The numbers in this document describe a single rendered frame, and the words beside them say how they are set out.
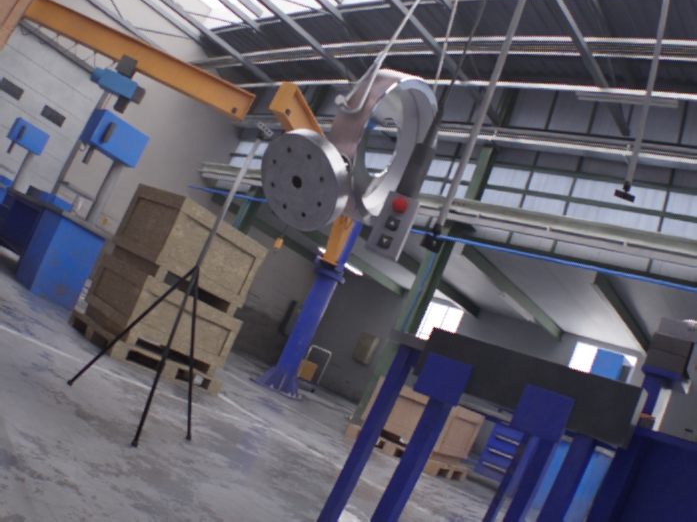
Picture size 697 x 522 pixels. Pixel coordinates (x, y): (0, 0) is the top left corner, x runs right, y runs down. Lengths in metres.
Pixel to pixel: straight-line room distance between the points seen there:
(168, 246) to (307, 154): 3.63
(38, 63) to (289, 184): 12.66
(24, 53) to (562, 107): 10.58
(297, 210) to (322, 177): 0.10
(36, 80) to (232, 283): 9.27
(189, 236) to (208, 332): 0.84
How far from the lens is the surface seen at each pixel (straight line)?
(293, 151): 1.26
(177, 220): 4.82
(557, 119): 10.70
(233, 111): 6.87
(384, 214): 1.26
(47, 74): 13.85
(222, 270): 5.24
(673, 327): 1.75
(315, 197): 1.26
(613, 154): 9.44
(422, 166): 1.29
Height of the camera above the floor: 0.67
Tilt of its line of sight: 11 degrees up
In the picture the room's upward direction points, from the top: 24 degrees clockwise
